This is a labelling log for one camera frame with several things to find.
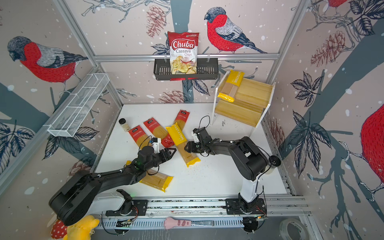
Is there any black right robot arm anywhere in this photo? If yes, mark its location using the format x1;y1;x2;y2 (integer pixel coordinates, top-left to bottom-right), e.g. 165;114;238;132
184;128;271;214

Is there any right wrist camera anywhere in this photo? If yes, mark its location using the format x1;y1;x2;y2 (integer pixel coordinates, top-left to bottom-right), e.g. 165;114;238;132
192;128;201;143

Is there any wooden two-tier shelf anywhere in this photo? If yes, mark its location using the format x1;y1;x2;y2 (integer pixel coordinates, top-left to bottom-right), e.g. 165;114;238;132
211;70;276;128

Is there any red spaghetti bag middle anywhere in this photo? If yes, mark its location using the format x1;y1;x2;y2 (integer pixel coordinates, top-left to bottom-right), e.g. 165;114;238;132
144;118;174;148

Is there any yellow plush toy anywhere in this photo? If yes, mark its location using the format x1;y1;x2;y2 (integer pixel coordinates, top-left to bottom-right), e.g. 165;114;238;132
63;215;100;240

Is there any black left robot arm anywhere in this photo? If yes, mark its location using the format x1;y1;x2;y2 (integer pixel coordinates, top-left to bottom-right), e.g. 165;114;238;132
49;146;177;226

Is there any red spaghetti bag right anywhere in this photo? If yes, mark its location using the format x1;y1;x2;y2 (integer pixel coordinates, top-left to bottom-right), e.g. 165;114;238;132
174;110;190;130

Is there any black hanging wire basket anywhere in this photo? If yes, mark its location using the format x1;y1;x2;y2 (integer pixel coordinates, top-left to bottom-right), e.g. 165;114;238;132
154;58;219;81

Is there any spice jar black lid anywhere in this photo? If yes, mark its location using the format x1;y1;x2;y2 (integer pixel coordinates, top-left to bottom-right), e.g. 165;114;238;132
119;118;130;132
264;155;282;175

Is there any red spaghetti bag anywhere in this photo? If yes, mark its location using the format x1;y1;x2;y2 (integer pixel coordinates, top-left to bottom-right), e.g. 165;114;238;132
128;125;152;150
174;110;190;130
144;118;174;148

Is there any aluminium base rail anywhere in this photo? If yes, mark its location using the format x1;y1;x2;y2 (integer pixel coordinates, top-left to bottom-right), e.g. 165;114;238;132
90;195;311;234

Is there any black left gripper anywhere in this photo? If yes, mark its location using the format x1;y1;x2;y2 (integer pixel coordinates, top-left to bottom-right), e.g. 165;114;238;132
145;147;177;172

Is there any yellow pasta bag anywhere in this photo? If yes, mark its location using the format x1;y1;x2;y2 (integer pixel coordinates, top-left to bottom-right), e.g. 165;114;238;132
140;167;174;193
166;123;201;167
218;70;245;103

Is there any pink handled scraper tool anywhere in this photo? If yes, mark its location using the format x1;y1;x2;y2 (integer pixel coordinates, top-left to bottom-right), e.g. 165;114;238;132
164;217;215;230

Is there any Chuba cassava chips bag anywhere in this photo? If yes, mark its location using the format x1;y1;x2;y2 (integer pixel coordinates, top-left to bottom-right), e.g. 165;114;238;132
168;32;199;75

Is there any red spaghetti bag left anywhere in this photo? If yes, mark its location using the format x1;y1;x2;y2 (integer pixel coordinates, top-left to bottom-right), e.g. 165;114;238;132
128;125;152;150

